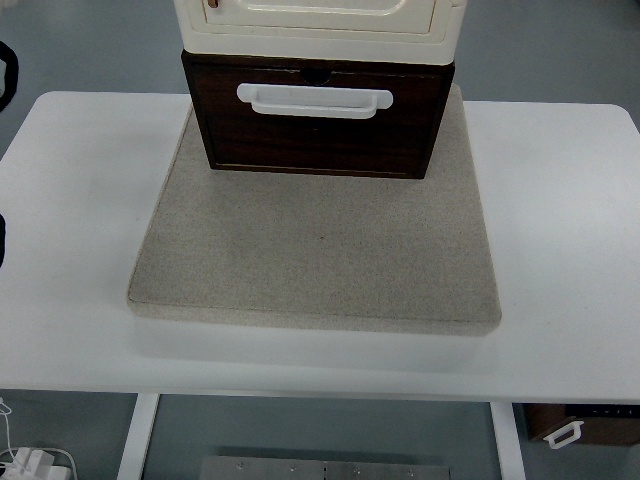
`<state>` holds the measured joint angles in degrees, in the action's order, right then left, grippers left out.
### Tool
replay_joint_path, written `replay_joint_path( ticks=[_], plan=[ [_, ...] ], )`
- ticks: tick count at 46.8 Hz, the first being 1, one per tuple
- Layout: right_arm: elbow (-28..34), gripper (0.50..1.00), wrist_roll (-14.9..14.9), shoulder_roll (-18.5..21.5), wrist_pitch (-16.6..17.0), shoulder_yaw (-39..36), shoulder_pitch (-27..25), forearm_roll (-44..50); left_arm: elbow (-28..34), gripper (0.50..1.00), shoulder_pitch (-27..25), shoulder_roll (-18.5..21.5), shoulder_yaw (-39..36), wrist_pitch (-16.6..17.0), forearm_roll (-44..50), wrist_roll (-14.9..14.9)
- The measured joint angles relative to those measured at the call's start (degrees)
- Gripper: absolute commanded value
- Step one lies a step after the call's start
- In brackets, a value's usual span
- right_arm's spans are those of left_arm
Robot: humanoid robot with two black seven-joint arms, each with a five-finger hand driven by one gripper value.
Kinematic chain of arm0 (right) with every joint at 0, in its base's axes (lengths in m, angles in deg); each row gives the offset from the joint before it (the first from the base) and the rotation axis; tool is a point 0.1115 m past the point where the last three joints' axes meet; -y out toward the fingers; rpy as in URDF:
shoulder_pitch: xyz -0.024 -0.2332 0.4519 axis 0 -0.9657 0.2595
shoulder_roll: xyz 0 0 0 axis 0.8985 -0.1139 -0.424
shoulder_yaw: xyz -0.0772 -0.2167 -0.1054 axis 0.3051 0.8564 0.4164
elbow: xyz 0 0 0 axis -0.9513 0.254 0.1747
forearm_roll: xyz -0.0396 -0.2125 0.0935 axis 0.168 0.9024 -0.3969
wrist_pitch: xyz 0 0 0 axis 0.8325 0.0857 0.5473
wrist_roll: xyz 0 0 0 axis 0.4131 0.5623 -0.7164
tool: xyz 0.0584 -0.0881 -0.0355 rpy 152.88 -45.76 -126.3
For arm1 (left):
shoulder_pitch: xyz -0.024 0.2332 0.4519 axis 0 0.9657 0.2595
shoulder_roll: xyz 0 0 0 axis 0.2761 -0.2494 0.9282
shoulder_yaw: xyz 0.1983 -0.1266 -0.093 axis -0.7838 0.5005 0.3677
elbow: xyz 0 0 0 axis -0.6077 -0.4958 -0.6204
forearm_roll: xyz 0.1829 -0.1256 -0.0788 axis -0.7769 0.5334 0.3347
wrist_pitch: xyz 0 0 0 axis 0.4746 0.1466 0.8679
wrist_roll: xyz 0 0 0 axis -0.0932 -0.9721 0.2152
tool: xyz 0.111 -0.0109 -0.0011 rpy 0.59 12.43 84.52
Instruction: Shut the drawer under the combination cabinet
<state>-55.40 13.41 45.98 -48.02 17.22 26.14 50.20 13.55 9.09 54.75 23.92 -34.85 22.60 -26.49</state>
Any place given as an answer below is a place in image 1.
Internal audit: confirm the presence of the dark brown cabinet base frame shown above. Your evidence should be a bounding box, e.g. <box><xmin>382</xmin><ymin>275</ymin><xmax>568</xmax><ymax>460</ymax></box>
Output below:
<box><xmin>179</xmin><ymin>48</ymin><xmax>457</xmax><ymax>181</ymax></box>

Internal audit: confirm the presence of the brown box with white handle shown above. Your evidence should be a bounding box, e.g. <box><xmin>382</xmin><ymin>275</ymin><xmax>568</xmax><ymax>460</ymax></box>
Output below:
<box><xmin>522</xmin><ymin>402</ymin><xmax>640</xmax><ymax>450</ymax></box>

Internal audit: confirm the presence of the grey metal plate with screws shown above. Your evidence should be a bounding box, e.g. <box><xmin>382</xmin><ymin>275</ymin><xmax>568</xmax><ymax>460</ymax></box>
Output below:
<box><xmin>198</xmin><ymin>455</ymin><xmax>454</xmax><ymax>480</ymax></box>

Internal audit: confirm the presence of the thin white cable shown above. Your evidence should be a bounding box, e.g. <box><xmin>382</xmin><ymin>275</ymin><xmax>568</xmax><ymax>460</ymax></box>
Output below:
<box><xmin>0</xmin><ymin>397</ymin><xmax>15</xmax><ymax>457</ymax></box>

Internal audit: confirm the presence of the beige fabric mat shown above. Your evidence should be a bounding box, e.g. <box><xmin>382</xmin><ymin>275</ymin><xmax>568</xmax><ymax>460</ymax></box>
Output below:
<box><xmin>124</xmin><ymin>82</ymin><xmax>504</xmax><ymax>337</ymax></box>

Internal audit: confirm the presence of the white table leg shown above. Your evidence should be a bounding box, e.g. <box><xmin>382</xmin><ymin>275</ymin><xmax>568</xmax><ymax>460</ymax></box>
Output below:
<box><xmin>115</xmin><ymin>393</ymin><xmax>161</xmax><ymax>480</ymax></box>
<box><xmin>488</xmin><ymin>401</ymin><xmax>527</xmax><ymax>480</ymax></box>

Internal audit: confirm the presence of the white power adapter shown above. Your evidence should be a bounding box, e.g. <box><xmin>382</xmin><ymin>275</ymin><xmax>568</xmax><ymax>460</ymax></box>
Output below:
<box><xmin>0</xmin><ymin>446</ymin><xmax>77</xmax><ymax>480</ymax></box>

